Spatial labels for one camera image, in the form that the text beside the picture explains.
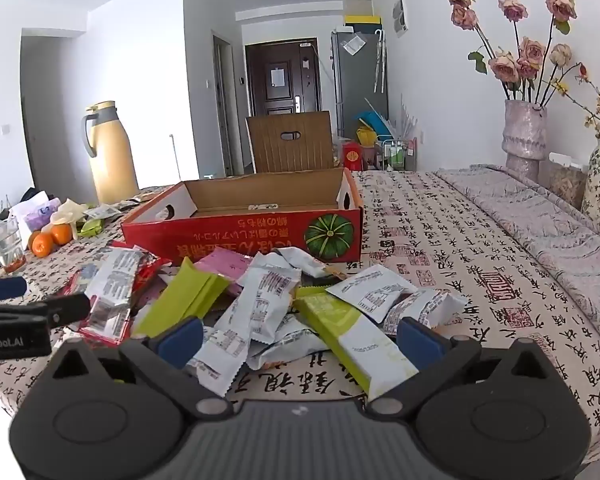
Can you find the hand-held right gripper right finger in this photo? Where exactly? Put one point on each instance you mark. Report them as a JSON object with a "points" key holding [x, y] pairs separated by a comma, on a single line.
{"points": [[417, 342]]}

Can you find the dried pink rose bouquet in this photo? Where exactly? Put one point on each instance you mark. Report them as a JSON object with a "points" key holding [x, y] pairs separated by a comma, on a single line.
{"points": [[530, 52]]}

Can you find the cream rubber glove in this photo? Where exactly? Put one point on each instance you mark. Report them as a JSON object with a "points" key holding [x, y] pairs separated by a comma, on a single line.
{"points": [[70, 212]]}

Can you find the grey refrigerator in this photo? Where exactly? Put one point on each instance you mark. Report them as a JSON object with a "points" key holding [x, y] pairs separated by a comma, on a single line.
{"points": [[355, 85]]}

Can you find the white floral vase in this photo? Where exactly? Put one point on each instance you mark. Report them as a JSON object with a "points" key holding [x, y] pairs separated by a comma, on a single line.
{"points": [[599, 185]]}

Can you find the brown cardboard carton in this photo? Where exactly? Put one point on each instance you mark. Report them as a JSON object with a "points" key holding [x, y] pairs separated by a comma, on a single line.
{"points": [[358, 2]]}

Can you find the white printed packet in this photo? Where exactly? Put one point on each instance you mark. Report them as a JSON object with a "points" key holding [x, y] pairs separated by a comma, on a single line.
{"points": [[102, 211]]}

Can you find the white decorative branches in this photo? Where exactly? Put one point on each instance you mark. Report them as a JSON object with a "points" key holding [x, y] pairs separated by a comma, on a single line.
{"points": [[404, 120]]}

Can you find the grey interior door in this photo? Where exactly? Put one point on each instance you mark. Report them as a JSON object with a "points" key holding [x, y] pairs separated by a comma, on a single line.
{"points": [[222, 105]]}

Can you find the brown wooden chair back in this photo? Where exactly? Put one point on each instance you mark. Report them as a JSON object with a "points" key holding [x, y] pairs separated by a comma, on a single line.
{"points": [[290, 152]]}

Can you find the pile of snack packets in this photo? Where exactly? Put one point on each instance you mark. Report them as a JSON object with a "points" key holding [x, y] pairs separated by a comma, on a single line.
{"points": [[265, 305]]}

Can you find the blue plastic basin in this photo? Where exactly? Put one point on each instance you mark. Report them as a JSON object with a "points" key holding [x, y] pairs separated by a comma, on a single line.
{"points": [[372, 122]]}

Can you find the red cardboard box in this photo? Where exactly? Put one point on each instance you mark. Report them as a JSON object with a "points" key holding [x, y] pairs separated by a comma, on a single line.
{"points": [[240, 235]]}

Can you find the red gift box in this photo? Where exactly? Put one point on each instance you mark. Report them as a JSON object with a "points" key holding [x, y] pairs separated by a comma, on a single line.
{"points": [[352, 156]]}

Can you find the purple tissue pack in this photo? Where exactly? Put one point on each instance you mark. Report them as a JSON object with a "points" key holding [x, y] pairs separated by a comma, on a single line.
{"points": [[40, 217]]}

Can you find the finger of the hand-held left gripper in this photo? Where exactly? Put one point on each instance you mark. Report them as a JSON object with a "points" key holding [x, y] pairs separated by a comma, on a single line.
{"points": [[67, 310], [5, 288]]}

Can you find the clear lidded storage jar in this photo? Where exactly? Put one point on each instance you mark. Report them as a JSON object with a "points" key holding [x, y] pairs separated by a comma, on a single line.
{"points": [[562, 182]]}

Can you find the clear glass cup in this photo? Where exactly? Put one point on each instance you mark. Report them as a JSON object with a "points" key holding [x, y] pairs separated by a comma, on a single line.
{"points": [[5, 245]]}

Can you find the dark entrance door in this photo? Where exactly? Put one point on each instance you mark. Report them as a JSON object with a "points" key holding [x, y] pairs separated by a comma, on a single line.
{"points": [[280, 95]]}

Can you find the white mop pole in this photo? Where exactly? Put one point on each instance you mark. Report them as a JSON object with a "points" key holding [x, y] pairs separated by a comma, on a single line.
{"points": [[172, 157]]}

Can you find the white paper bag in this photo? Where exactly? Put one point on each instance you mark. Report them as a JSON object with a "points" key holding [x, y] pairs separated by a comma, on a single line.
{"points": [[27, 202]]}

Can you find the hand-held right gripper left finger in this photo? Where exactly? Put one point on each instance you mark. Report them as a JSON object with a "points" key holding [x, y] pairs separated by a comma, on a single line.
{"points": [[180, 340]]}

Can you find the white wall panel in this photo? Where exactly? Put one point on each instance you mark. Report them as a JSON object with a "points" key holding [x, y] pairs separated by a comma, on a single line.
{"points": [[400, 15]]}

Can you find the yellow thermos jug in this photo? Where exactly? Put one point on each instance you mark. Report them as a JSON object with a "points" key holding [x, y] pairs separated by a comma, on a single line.
{"points": [[112, 160]]}

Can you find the flat yellow box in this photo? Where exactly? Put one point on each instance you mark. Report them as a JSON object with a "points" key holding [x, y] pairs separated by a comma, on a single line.
{"points": [[363, 19]]}

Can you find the pink textured vase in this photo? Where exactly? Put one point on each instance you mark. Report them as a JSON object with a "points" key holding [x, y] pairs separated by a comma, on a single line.
{"points": [[524, 135]]}

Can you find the folded patterned blanket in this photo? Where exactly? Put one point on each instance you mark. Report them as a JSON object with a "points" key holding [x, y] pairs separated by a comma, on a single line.
{"points": [[540, 230]]}

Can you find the white folded umbrella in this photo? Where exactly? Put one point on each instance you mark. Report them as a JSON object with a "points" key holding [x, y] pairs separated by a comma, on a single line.
{"points": [[379, 65]]}

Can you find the orange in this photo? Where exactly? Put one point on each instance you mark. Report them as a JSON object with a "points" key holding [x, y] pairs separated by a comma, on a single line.
{"points": [[42, 245], [61, 235]]}

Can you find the small green packet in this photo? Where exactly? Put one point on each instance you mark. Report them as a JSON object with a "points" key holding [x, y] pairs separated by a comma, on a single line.
{"points": [[90, 229]]}

